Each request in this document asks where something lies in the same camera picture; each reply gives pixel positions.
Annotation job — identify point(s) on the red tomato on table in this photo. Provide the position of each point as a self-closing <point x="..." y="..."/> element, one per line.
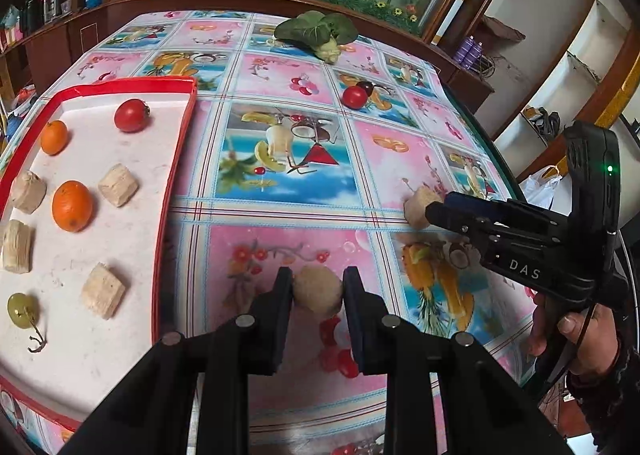
<point x="355" y="97"/>

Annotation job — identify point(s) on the white plastic bag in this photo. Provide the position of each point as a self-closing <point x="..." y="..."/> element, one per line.
<point x="539" y="188"/>

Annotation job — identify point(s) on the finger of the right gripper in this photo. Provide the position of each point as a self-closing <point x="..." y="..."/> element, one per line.
<point x="462" y="217"/>
<point x="508" y="213"/>

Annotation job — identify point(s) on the beige block on table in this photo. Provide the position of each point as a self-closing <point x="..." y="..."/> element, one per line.
<point x="102" y="292"/>

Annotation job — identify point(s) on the purple bottle left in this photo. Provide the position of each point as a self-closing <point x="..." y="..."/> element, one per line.
<point x="464" y="48"/>

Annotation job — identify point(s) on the green bok choy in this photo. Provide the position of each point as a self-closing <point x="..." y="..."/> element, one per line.
<point x="322" y="34"/>

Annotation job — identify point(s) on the purple bottle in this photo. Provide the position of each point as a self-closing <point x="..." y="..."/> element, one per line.
<point x="464" y="48"/>
<point x="473" y="55"/>

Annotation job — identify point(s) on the large orange fruit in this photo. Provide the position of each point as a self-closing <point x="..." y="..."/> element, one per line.
<point x="72" y="206"/>

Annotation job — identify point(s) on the beige wedge sponge block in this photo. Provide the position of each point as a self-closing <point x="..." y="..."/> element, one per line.
<point x="415" y="206"/>

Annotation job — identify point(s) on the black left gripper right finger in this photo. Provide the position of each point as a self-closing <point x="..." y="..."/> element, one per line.
<point x="484" y="410"/>

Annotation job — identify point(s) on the red-rimmed white tray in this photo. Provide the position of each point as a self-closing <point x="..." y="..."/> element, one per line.
<point x="85" y="356"/>

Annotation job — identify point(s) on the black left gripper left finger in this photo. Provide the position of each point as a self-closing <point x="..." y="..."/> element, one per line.
<point x="201" y="379"/>

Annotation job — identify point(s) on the round beige sponge ball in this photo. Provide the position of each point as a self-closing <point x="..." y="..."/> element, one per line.
<point x="319" y="290"/>

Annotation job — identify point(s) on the beige block tray left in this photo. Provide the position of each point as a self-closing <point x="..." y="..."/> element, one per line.
<point x="16" y="247"/>

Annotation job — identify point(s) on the green grape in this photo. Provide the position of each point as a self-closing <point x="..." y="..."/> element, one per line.
<point x="23" y="310"/>

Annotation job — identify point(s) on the colourful fruit-print tablecloth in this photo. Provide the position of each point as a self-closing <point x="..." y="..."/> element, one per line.
<point x="276" y="172"/>

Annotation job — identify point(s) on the dark purple plum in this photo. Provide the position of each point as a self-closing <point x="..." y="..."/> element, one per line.
<point x="367" y="87"/>

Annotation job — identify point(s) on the purple bottle right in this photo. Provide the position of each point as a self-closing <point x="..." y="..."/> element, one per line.
<point x="473" y="55"/>

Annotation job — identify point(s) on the red tomato in tray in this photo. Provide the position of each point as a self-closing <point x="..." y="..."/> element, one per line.
<point x="132" y="116"/>

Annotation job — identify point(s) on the beige block in tray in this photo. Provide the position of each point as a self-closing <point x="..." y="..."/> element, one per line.
<point x="27" y="192"/>

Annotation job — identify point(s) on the person's right hand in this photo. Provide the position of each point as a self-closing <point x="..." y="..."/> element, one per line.
<point x="599" y="346"/>

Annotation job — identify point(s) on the small orange in tray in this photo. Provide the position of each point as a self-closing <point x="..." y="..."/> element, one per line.
<point x="54" y="137"/>

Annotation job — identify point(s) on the beige cylindrical sponge block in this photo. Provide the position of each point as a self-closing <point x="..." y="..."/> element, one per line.
<point x="118" y="185"/>

